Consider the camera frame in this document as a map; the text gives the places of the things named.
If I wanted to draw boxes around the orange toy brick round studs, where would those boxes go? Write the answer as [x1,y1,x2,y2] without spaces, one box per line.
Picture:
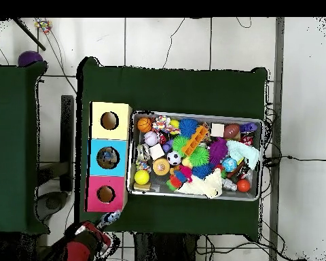
[181,125,210,157]

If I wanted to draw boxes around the crushed clear plastic bottle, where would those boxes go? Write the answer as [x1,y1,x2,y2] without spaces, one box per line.
[97,210,123,229]

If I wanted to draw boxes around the wooden box three holes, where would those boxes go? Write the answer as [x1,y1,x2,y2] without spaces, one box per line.
[86,101,134,213]

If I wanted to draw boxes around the clear shallow mesh bin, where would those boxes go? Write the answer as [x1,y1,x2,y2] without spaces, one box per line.
[128,110,264,202]

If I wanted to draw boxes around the small black white soccer ball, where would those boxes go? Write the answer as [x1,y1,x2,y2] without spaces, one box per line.
[166,150,183,167]

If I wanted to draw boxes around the small orange basketball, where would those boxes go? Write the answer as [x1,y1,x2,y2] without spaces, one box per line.
[137,117,153,134]

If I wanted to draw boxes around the blue spiky ball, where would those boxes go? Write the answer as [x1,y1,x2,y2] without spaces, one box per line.
[177,119,200,139]

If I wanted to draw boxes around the green spiky ball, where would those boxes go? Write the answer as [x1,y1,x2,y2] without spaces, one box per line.
[187,146,211,168]

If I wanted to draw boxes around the yellow green ball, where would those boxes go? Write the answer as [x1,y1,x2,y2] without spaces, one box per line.
[134,169,151,186]

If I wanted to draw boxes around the purple spiky ball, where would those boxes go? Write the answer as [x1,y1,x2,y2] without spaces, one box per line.
[209,138,229,167]

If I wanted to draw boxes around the cream knitted cloth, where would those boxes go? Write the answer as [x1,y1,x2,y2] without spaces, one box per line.
[179,169,223,199]

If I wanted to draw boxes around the brown toy football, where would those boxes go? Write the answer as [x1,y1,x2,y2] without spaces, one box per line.
[224,124,242,141]

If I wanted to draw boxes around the light blue cloth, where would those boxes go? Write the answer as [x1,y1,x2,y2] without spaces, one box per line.
[225,141,261,172]

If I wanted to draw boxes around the black upright bar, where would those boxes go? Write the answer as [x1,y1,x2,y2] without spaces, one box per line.
[60,94,76,192]

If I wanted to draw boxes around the grey round base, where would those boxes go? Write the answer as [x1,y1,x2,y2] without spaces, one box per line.
[37,191,71,221]

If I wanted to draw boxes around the dark green side table cloth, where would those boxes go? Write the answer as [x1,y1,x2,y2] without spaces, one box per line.
[0,59,49,236]

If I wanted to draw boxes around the purple round object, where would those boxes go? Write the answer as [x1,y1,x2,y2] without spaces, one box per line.
[17,50,45,68]

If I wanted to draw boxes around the small colourful item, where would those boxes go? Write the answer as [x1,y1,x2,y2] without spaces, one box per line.
[35,18,53,35]

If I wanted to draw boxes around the black stick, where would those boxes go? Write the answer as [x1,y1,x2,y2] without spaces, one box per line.
[10,18,47,52]

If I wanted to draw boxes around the black power cable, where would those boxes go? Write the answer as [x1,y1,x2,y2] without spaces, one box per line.
[263,154,326,167]

